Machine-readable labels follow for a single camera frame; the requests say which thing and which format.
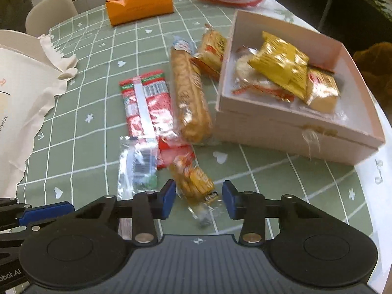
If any round cake clear packet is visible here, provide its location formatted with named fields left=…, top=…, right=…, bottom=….
left=234, top=46, right=294, bottom=101

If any yellow cake snack packet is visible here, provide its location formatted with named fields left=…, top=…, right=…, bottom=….
left=191, top=24, right=229, bottom=82
left=306, top=66, right=340, bottom=114

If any yellow label bread packet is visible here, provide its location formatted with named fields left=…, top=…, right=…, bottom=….
left=168, top=152, right=224, bottom=230

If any long biscuit packet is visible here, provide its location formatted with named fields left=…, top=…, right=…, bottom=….
left=168, top=35, right=213, bottom=144

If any white paper bag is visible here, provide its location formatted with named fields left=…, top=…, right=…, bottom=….
left=0, top=30, right=78, bottom=198

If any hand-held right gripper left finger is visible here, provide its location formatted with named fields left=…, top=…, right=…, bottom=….
left=75, top=179, right=177, bottom=245

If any orange tissue box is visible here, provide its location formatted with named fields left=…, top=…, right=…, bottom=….
left=105, top=0, right=172, bottom=27

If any pink cardboard box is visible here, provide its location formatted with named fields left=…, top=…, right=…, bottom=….
left=214, top=10, right=386, bottom=166

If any white script paper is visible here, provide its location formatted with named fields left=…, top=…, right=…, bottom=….
left=355, top=92, right=392, bottom=252

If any white chair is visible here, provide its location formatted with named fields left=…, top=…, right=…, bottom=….
left=25, top=0, right=78, bottom=37

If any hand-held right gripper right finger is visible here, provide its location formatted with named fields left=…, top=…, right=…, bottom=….
left=222, top=180, right=325, bottom=245

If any red snack packet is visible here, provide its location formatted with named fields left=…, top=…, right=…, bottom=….
left=119, top=70, right=173, bottom=140
left=158, top=138, right=196, bottom=170

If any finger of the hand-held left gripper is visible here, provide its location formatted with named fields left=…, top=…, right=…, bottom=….
left=0, top=197, right=75, bottom=226
left=0, top=225, right=42, bottom=253

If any clear plastic snack packet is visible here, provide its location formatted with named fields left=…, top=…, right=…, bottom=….
left=118, top=135, right=160, bottom=203

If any yellow foil snack packet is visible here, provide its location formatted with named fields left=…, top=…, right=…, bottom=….
left=248, top=31, right=310, bottom=100

